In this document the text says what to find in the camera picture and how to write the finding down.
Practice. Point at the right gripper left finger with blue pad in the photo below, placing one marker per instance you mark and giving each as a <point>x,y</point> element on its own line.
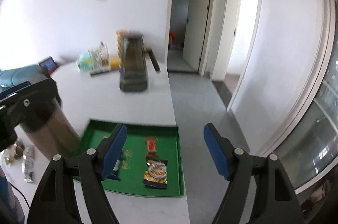
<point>55,200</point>

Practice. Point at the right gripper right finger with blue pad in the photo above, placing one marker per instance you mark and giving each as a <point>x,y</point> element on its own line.
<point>275,200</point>

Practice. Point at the blue green snack packet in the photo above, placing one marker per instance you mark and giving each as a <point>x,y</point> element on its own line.
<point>122,163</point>

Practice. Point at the teal sofa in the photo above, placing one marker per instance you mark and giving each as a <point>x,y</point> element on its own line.
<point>17,76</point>

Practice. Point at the green tray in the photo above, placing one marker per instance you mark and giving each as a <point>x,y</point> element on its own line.
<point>135,158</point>

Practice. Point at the rose gold trash can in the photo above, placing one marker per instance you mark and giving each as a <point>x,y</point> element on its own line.
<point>49,130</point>

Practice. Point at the red snack bar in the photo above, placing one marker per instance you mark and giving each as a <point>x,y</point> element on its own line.
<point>151,147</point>

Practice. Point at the black gold nut packet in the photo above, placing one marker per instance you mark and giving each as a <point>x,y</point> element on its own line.
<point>155,176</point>

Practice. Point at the silver snack packet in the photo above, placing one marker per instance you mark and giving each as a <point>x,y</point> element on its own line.
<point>28,164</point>

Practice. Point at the brown nut snack packet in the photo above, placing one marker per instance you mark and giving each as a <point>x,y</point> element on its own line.
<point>14,152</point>

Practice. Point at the clear glass jar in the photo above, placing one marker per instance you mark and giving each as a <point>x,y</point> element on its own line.
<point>99,56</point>

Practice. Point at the yellow box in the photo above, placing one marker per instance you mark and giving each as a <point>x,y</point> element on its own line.
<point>114,62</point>

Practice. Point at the black glass kettle appliance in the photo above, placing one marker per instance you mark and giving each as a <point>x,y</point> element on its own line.
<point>133,74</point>

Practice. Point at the white door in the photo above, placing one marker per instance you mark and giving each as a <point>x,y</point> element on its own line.
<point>198,11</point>

